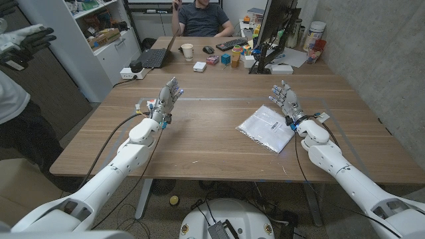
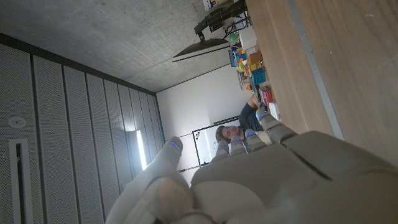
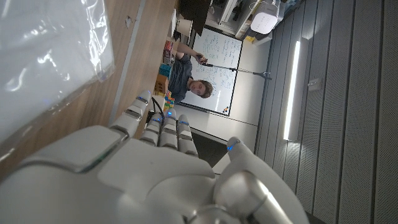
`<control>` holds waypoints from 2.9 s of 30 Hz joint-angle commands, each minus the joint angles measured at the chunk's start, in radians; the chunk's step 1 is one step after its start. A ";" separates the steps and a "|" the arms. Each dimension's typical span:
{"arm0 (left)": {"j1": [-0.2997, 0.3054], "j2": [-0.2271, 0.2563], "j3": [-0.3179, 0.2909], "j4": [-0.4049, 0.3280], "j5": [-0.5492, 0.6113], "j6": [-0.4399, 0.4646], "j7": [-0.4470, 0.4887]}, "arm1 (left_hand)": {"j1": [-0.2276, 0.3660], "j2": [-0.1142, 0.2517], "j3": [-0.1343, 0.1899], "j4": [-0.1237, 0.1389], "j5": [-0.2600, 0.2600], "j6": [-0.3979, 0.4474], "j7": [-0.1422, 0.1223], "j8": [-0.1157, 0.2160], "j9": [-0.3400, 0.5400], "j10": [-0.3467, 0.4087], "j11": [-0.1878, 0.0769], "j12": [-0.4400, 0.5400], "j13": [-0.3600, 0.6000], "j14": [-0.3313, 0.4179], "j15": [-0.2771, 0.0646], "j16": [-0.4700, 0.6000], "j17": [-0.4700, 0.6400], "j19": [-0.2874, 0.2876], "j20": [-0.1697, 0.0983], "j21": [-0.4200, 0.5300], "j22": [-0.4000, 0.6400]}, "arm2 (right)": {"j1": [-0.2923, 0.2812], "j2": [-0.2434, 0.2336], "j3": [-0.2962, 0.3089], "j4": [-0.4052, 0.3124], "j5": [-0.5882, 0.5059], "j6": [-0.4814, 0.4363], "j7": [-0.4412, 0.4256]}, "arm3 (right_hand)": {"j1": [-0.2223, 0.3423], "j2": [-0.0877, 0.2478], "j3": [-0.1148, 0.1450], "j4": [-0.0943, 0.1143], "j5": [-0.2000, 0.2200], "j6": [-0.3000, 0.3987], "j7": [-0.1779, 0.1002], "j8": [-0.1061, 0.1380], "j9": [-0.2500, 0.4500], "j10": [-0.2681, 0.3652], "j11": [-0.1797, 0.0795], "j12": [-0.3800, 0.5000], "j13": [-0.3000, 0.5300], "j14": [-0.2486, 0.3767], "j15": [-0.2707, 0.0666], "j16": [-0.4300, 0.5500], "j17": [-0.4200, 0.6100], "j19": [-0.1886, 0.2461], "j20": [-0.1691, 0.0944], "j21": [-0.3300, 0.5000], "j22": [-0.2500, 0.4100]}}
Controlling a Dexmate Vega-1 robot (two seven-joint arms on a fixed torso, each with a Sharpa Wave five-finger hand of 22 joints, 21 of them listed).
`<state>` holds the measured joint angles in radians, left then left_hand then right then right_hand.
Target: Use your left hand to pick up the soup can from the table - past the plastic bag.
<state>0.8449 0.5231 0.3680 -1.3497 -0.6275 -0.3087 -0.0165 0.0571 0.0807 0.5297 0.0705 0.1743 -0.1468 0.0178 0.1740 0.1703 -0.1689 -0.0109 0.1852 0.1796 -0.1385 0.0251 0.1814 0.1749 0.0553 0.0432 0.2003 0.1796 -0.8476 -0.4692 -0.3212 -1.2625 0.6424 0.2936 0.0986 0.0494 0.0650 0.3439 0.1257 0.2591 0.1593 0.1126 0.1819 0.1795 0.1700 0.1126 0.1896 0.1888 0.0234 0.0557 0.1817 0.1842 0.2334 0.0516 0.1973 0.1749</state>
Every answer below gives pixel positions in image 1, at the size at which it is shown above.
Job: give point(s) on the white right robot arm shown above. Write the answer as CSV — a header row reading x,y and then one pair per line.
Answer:
x,y
348,179

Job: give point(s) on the white paper cup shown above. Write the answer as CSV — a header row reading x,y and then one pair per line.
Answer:
x,y
187,51

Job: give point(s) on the flat white device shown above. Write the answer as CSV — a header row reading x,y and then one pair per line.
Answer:
x,y
282,69

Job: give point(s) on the cardboard box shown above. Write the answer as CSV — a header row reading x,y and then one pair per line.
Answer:
x,y
104,37

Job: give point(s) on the white open box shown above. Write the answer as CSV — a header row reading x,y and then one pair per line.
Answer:
x,y
248,61

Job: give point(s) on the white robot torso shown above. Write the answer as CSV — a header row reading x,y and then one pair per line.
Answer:
x,y
232,212

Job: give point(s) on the standing person white shirt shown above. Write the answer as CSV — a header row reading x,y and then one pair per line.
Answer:
x,y
10,96

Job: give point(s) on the colourful stacking toy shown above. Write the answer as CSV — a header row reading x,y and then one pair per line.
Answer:
x,y
236,49

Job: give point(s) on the black backpack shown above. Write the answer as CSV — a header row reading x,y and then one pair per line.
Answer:
x,y
147,44

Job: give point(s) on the white wrist tag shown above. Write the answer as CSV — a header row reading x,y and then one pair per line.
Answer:
x,y
323,117

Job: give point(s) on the brown wooden block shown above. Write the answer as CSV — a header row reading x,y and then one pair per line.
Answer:
x,y
235,61

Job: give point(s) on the clear plastic bag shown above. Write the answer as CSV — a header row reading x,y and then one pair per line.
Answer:
x,y
262,127

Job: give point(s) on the white power strip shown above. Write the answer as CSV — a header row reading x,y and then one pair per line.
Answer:
x,y
127,73

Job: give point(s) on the black power adapter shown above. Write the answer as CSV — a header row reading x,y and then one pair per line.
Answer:
x,y
135,65

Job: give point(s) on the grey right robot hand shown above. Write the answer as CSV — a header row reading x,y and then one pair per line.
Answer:
x,y
291,103

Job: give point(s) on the black keyboard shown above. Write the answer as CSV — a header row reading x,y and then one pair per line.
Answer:
x,y
230,44

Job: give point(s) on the metal thermos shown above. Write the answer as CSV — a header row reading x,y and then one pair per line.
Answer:
x,y
295,36

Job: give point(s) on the yellow ball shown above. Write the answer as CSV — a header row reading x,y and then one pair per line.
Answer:
x,y
174,200

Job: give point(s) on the black white teleoperation glove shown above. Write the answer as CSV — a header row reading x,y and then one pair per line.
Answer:
x,y
33,40

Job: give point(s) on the black round fan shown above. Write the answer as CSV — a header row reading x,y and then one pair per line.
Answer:
x,y
162,186

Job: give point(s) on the black computer mouse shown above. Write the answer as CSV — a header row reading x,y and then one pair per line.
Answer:
x,y
208,49

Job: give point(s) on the black computer monitor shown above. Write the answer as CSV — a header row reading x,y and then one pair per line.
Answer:
x,y
275,20

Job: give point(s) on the white table leg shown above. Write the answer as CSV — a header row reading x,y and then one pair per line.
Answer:
x,y
144,199
313,206

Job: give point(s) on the white canister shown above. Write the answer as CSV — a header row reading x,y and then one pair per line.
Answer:
x,y
314,33

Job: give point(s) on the multicolour puzzle cube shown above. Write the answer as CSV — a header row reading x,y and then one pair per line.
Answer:
x,y
246,50

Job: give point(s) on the small white box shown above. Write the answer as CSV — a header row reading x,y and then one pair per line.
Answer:
x,y
199,66

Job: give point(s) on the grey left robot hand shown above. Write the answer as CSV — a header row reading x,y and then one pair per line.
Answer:
x,y
164,103

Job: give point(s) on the white shelf cabinet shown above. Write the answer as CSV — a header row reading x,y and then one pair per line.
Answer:
x,y
66,43

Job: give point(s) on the seated person dark shirt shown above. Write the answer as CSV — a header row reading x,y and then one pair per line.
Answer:
x,y
202,20

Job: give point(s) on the black monitor stand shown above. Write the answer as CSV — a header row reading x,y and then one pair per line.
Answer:
x,y
265,59

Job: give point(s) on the white paper sheet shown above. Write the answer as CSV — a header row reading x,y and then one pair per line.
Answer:
x,y
293,58

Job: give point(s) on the blue cube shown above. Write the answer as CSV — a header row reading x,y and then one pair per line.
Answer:
x,y
225,59

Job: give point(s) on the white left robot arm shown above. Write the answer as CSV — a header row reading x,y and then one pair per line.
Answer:
x,y
109,179

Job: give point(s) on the black laptop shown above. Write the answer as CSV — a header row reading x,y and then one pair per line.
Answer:
x,y
152,58

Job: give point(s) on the white low cabinet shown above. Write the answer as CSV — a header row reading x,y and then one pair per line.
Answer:
x,y
149,25

